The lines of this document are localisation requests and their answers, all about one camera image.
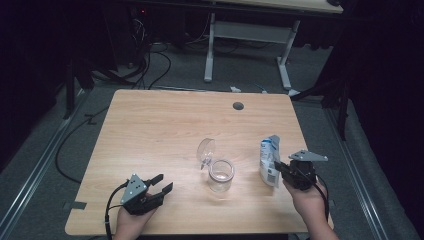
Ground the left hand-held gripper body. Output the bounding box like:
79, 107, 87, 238
119, 172, 165, 216

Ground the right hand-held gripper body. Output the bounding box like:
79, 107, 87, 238
282, 148, 330, 192

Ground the white and blue pouch bag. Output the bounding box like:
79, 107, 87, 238
258, 134, 282, 189

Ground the clear glass jar with lid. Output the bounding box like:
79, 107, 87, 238
196, 137, 236, 194

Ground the person's right hand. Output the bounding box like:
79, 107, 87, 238
282, 180, 330, 225

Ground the person's left hand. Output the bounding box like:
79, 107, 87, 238
112, 207, 158, 240

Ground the black metal stand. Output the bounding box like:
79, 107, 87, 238
62, 59, 96, 120
292, 78, 352, 142

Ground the white-legged desk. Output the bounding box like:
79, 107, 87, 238
203, 0, 345, 98

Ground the right hand-held gripper black cable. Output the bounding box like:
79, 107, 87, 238
312, 182, 332, 222

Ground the hand-held gripper black cable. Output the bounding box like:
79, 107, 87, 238
104, 180, 130, 240
312, 182, 332, 222

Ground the left hand-held gripper black cable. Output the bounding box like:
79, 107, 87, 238
104, 180, 130, 240

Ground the metal floor rail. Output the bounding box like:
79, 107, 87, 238
327, 109, 390, 240
0, 89, 88, 232

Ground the black floor cable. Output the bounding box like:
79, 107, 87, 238
54, 105, 111, 185

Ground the bundle of black cables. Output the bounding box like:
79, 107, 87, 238
128, 13, 173, 91

